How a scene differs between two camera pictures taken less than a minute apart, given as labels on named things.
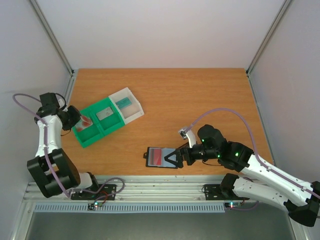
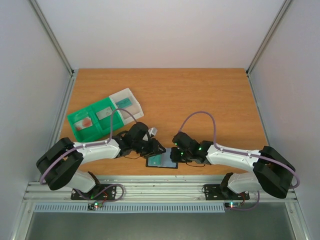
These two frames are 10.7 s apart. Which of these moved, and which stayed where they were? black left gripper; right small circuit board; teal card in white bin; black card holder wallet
Moved: black left gripper
Stayed: black card holder wallet; teal card in white bin; right small circuit board
